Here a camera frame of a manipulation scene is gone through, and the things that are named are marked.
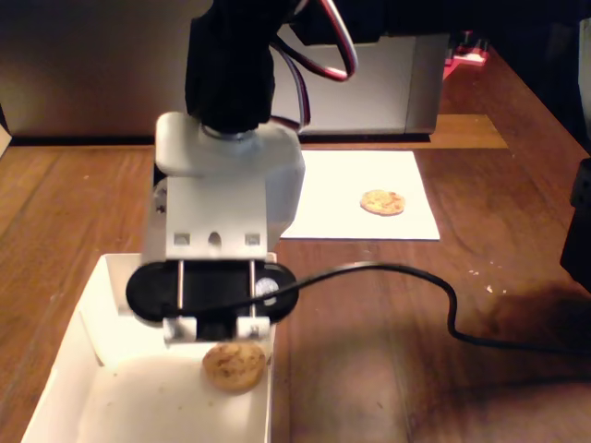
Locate red plastic object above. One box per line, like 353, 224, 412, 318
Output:
442, 30, 490, 82

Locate white cardboard box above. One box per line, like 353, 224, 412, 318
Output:
20, 252, 280, 443

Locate round mini cookie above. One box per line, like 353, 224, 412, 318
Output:
201, 341, 268, 394
359, 189, 406, 217

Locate grey metal case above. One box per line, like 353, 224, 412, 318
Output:
0, 0, 452, 138

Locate red white black servo wires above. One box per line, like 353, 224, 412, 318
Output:
271, 0, 360, 135

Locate black camera cable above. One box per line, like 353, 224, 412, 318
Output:
193, 261, 591, 359

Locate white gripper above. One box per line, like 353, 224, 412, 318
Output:
141, 112, 307, 267

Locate white paper sheet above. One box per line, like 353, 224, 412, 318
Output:
280, 150, 440, 242

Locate black stand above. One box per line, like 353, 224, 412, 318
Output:
560, 156, 591, 290

